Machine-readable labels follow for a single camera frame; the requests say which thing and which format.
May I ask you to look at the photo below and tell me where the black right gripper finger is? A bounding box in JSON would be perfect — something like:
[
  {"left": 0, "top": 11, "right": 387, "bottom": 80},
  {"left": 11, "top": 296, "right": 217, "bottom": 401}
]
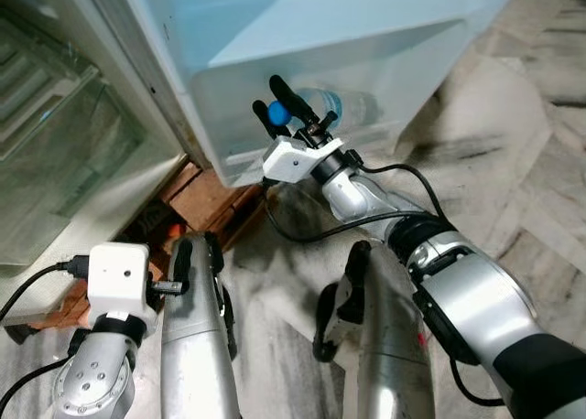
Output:
[
  {"left": 252, "top": 100, "right": 283, "bottom": 140},
  {"left": 268, "top": 74, "right": 321, "bottom": 127}
]

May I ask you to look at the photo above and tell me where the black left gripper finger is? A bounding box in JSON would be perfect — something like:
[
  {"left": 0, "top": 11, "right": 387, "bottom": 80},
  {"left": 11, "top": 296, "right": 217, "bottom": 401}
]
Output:
[{"left": 170, "top": 239, "right": 194, "bottom": 296}]

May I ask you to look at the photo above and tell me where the blue-capped water bottle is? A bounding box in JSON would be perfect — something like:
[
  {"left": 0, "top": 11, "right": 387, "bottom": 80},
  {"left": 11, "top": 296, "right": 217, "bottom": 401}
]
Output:
[{"left": 266, "top": 87, "right": 382, "bottom": 133}]

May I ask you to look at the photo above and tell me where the brown wooden fridge base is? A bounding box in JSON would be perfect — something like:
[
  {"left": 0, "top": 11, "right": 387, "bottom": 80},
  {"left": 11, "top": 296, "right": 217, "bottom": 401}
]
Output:
[{"left": 0, "top": 158, "right": 268, "bottom": 349}]

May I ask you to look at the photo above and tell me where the white fridge body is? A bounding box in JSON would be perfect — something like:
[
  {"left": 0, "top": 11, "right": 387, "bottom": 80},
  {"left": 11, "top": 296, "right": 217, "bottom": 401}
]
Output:
[{"left": 0, "top": 0, "right": 195, "bottom": 321}]

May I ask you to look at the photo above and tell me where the clear fridge drawer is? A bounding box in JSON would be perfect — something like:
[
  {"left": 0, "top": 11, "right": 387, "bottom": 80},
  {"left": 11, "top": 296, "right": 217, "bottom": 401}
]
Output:
[{"left": 0, "top": 16, "right": 149, "bottom": 266}]

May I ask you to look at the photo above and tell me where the silver robot right leg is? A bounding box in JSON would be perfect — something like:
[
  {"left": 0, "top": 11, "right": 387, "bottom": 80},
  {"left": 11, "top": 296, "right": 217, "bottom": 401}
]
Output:
[{"left": 313, "top": 241, "right": 439, "bottom": 419}]

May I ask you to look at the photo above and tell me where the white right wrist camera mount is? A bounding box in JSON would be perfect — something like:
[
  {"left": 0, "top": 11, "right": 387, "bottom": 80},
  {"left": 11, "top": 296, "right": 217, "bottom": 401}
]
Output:
[{"left": 262, "top": 136, "right": 346, "bottom": 185}]

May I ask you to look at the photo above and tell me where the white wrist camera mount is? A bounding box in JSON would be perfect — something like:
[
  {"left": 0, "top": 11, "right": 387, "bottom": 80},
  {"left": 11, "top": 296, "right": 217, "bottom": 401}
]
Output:
[
  {"left": 262, "top": 136, "right": 346, "bottom": 185},
  {"left": 87, "top": 242, "right": 153, "bottom": 325}
]

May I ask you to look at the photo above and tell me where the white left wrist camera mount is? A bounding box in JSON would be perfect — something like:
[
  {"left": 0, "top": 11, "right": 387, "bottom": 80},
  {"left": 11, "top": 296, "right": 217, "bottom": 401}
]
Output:
[{"left": 87, "top": 242, "right": 153, "bottom": 325}]

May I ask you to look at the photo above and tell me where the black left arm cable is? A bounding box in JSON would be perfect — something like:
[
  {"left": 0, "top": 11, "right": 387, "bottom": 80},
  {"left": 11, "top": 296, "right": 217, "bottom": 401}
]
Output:
[{"left": 0, "top": 257, "right": 90, "bottom": 324}]

